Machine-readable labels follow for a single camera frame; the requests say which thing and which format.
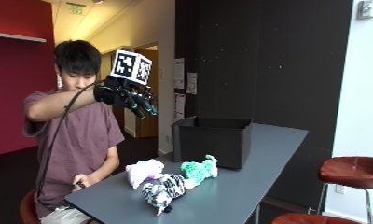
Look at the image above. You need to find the brown wooden door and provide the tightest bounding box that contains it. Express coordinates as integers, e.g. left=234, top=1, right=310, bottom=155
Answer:
left=134, top=49, right=158, bottom=139

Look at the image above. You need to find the white paper notice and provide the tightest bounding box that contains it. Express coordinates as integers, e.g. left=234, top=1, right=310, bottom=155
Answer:
left=173, top=57, right=185, bottom=91
left=185, top=72, right=198, bottom=95
left=173, top=92, right=186, bottom=122

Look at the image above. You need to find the white marker cube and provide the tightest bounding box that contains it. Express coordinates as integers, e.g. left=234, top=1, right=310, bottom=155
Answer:
left=109, top=49, right=154, bottom=87

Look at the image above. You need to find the the person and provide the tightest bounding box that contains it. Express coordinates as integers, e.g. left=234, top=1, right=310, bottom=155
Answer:
left=21, top=39, right=125, bottom=224

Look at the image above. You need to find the red round bar stool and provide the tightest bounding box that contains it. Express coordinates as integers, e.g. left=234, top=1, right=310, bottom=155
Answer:
left=270, top=212, right=362, bottom=224
left=307, top=156, right=373, bottom=224
left=19, top=189, right=41, bottom=224

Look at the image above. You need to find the white pink plush toy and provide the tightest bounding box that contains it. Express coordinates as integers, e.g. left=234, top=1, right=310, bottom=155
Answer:
left=124, top=158, right=166, bottom=190

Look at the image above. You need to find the zebra striped plush toy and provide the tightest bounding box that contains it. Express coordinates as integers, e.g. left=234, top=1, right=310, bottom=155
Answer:
left=140, top=173, right=197, bottom=217

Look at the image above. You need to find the black fabric storage box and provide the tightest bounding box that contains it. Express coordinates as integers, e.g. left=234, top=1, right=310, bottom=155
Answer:
left=170, top=116, right=253, bottom=171

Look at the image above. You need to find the green plush toy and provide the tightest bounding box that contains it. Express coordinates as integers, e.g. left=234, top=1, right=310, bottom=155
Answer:
left=178, top=154, right=219, bottom=186

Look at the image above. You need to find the green exit sign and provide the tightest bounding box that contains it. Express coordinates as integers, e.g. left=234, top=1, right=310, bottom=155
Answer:
left=65, top=2, right=86, bottom=15

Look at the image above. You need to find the black glove cable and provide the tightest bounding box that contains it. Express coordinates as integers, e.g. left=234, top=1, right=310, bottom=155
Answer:
left=35, top=79, right=106, bottom=213

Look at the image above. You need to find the grey wall shelf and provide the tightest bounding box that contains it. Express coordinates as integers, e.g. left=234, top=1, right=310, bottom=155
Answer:
left=0, top=30, right=46, bottom=44

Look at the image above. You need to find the grey wall device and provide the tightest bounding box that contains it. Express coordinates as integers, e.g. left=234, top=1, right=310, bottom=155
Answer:
left=355, top=0, right=373, bottom=21

